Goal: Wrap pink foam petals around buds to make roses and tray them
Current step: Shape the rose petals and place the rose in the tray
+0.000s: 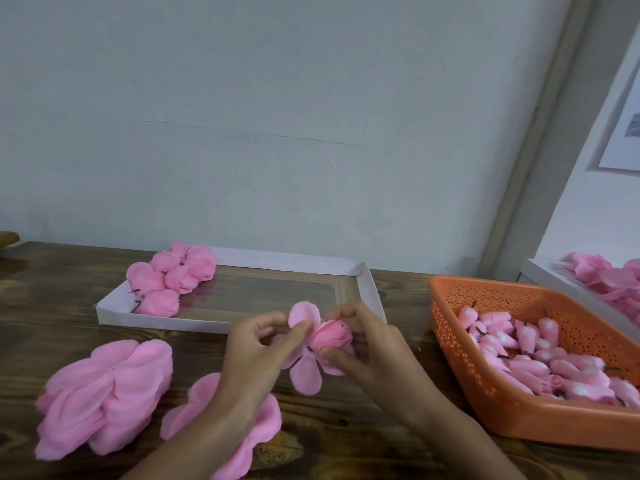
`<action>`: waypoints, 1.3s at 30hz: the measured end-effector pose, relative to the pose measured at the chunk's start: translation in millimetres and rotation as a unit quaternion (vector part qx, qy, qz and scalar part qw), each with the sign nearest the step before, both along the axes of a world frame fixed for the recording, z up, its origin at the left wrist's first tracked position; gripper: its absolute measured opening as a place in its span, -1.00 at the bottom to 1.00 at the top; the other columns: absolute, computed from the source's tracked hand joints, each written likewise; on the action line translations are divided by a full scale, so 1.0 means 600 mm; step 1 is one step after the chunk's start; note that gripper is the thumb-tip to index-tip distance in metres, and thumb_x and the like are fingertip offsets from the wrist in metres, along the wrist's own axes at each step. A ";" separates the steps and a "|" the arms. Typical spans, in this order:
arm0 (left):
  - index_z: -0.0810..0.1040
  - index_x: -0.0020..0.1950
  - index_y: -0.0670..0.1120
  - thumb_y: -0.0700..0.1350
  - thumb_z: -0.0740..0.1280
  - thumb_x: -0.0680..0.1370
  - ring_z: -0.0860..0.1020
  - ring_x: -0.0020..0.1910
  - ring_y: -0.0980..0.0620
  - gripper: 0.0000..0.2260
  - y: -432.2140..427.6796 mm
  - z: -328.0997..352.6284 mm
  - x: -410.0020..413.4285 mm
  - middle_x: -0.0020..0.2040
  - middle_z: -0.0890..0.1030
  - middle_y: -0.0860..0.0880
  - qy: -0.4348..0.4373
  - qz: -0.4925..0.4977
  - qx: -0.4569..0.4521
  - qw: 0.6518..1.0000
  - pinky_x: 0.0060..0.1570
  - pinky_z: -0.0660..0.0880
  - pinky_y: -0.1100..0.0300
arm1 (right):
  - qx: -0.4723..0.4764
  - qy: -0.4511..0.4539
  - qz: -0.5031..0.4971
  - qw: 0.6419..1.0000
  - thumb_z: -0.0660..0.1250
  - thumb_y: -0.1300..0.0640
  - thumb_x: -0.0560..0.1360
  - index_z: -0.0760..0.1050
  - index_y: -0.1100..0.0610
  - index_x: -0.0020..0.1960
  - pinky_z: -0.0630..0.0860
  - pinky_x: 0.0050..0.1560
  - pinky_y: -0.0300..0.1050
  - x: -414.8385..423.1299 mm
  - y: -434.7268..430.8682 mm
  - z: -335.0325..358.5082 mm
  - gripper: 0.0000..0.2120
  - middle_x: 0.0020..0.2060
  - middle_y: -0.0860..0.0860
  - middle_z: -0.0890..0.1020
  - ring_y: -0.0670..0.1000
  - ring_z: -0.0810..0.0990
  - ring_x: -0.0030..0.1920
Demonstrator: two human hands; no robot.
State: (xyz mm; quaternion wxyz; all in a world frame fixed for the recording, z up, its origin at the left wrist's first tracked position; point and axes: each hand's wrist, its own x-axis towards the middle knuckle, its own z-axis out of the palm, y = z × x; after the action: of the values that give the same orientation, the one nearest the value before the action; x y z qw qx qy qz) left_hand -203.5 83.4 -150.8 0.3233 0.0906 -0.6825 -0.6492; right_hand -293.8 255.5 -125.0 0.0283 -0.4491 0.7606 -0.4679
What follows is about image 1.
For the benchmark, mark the pile of pink petals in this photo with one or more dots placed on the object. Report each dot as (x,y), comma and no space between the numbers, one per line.
(602,275)

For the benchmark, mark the person's left forearm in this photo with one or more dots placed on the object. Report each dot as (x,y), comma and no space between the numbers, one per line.
(185,450)

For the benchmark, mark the white paper notice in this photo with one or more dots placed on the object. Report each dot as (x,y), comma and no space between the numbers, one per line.
(622,130)

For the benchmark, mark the person's right forearm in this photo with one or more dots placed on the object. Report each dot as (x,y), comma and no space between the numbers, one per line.
(470,445)

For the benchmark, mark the group of finished pink roses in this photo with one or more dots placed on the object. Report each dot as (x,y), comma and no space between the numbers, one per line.
(145,278)

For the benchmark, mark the pink petal flower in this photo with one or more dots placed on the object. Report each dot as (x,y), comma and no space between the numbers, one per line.
(201,261)

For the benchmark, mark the stack of pink petals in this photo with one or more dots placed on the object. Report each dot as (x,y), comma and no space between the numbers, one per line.
(255,435)
(102,395)

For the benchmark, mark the person's left hand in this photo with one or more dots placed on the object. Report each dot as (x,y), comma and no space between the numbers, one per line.
(250,365)

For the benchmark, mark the orange plastic basket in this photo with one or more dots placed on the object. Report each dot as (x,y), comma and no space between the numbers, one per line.
(515,420)

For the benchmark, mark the pink rose buds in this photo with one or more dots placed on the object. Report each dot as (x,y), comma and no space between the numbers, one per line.
(530,355)

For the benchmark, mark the person's right hand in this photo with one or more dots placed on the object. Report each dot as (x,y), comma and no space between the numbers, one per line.
(385,360)

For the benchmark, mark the white shallow tray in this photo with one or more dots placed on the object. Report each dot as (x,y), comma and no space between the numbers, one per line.
(260,293)

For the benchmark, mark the grey door frame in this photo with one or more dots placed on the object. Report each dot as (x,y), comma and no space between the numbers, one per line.
(550,130)

